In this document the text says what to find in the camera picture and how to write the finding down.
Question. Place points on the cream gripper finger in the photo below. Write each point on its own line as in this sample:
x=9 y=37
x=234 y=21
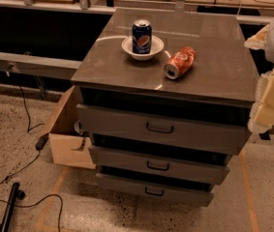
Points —
x=262 y=111
x=257 y=41

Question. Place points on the grey drawer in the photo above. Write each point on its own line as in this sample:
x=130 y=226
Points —
x=159 y=191
x=167 y=167
x=164 y=130

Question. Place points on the grey top drawer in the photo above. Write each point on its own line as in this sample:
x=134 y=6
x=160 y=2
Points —
x=164 y=130

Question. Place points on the grey drawer cabinet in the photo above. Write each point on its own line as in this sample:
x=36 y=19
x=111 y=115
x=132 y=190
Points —
x=218 y=88

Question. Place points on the grey bottom drawer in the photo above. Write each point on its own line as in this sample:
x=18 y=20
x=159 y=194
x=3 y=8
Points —
x=159 y=191

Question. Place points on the orange soda can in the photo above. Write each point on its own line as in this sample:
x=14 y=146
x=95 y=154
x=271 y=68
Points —
x=179 y=62

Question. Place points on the white bowl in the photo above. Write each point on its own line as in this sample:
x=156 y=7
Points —
x=156 y=47

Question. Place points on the blue pepsi can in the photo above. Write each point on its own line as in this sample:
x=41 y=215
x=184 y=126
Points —
x=142 y=36

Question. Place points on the cardboard box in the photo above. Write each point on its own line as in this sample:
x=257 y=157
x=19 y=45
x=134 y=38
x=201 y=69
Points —
x=68 y=147

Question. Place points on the black power adapter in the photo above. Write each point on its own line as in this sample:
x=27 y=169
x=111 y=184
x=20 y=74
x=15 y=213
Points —
x=41 y=142

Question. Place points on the black metal stand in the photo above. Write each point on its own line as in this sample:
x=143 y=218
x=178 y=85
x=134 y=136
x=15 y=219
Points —
x=15 y=194

